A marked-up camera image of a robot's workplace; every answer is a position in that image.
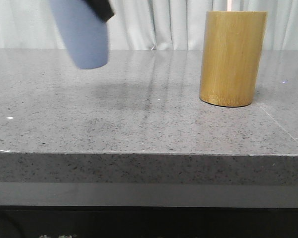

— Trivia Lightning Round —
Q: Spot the black gripper finger cup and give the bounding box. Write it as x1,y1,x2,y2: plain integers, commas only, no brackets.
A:
85,0,114,22

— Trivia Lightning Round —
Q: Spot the blue plastic cup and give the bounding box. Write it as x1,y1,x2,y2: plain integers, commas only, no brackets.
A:
49,0,109,69

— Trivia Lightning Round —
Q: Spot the pink chopstick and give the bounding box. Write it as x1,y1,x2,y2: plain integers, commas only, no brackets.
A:
226,0,232,11

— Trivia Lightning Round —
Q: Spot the white curtain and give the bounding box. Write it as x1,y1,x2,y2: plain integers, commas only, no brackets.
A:
0,0,298,50

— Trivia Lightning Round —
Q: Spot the bamboo cylinder holder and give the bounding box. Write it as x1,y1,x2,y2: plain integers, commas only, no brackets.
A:
199,11,268,107

